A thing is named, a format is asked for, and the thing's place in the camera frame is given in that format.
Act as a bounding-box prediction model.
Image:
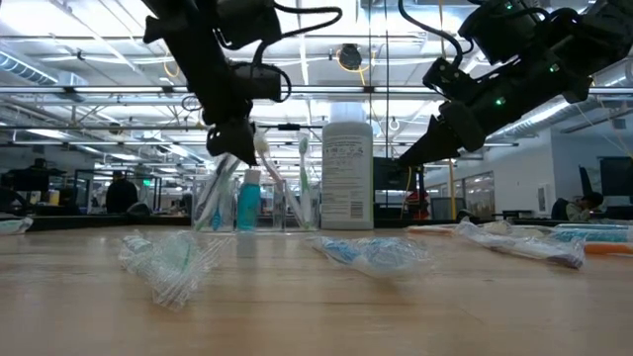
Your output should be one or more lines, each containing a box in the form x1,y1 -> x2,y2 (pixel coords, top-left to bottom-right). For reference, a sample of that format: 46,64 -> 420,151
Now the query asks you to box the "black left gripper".
170,29 -> 258,165

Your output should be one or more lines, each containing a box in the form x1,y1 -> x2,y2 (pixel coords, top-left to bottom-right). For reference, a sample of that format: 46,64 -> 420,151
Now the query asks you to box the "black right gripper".
398,53 -> 592,166

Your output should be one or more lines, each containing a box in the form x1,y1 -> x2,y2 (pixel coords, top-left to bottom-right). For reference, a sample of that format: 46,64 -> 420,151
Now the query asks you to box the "teal toothpaste tube white cap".
235,169 -> 262,232
552,222 -> 633,244

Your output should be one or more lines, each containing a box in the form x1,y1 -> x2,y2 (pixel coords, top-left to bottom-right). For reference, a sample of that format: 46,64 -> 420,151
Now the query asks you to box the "clear plastic toothbrush holder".
191,177 -> 320,232

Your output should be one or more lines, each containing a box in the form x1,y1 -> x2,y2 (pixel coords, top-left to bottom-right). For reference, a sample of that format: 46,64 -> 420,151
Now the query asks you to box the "blue toothbrush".
193,151 -> 244,232
309,233 -> 435,279

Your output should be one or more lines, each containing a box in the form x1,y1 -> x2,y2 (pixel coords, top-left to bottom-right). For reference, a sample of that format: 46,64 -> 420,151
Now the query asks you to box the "purple toothbrush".
452,219 -> 588,271

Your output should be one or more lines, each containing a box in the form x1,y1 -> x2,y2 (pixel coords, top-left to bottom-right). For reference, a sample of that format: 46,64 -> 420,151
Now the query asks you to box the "black box screen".
373,156 -> 425,192

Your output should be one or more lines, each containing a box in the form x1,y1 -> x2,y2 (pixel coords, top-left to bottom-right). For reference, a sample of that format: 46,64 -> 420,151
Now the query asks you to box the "red and black object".
405,190 -> 431,221

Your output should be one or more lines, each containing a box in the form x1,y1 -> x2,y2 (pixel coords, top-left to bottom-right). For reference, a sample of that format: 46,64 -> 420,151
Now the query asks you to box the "grey bin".
429,196 -> 466,221

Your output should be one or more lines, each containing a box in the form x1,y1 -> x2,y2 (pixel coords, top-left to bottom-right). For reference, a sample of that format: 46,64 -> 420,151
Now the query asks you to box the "white cylindrical wipes canister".
319,101 -> 376,231

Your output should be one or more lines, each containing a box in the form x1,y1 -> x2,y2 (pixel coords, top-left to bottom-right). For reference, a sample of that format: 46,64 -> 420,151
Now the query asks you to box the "person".
551,191 -> 605,223
105,170 -> 139,215

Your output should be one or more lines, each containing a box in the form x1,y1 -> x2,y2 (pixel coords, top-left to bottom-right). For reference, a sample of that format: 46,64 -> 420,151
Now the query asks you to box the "black computer monitor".
597,156 -> 633,198

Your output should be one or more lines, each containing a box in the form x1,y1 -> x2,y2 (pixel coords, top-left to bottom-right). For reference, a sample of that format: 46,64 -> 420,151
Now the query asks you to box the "black workstation equipment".
0,157 -> 85,218

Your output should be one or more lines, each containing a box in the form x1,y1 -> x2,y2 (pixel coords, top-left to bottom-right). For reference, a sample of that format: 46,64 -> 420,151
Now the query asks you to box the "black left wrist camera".
229,61 -> 286,104

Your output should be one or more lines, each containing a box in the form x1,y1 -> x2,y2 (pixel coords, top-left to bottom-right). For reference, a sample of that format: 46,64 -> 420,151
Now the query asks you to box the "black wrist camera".
229,61 -> 286,104
422,57 -> 469,100

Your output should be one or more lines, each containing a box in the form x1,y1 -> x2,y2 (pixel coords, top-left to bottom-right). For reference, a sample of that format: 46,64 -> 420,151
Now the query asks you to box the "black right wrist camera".
422,57 -> 469,100

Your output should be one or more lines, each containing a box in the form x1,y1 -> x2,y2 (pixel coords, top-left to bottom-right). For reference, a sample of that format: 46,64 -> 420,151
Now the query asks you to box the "black hanging cable with coil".
384,0 -> 392,159

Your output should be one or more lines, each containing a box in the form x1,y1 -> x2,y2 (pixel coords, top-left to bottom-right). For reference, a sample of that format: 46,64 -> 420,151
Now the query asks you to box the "silver ventilation duct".
0,48 -> 60,86
489,96 -> 594,137

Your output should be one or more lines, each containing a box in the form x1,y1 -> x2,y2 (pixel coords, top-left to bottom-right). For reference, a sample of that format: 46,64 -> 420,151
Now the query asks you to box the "black right camera cable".
398,0 -> 466,68

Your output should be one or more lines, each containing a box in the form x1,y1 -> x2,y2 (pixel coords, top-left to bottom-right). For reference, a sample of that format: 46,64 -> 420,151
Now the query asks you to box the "black camera cable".
398,0 -> 466,68
250,0 -> 344,66

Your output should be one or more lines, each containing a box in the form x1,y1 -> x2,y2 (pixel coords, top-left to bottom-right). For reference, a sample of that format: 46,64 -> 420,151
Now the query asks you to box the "black ceiling cable reel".
338,43 -> 364,71

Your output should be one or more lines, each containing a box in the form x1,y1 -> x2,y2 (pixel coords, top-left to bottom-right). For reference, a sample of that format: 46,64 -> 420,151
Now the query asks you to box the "black left camera cable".
250,0 -> 344,66

